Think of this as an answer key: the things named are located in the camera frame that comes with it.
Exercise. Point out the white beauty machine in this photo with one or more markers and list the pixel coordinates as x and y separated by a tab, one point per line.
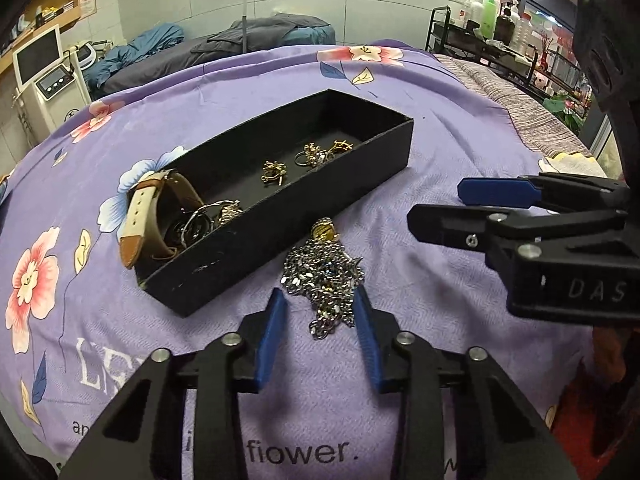
50	88

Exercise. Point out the teal duvet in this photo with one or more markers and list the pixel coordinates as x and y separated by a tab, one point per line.
150	42

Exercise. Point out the black jewelry box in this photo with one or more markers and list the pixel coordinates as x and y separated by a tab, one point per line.
337	148

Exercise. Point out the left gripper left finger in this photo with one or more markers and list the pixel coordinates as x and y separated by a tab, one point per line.
261	333

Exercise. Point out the gold earring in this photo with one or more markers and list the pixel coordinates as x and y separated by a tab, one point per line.
273	173

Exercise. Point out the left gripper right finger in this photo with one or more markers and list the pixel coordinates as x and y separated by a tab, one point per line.
376	331

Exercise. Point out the grey knitted blanket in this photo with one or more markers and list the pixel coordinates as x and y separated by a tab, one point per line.
538	129

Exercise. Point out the purple floral bedsheet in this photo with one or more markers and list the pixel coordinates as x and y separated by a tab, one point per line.
273	267

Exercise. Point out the grey blanket bed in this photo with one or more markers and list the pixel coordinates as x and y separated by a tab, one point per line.
255	34

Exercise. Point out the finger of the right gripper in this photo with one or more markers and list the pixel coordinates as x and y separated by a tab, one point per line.
546	191
477	229

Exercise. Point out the wooden wall shelf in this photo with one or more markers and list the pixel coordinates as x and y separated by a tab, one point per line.
38	17

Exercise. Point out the beige brown strap watch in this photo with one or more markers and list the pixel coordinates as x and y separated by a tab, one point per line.
141	236

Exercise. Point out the green potted plant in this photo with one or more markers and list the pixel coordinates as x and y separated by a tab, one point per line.
567	110

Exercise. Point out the black trolley rack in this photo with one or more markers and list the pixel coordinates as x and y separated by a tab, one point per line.
445	37

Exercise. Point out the green bottle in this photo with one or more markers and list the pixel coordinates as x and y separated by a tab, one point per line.
489	18

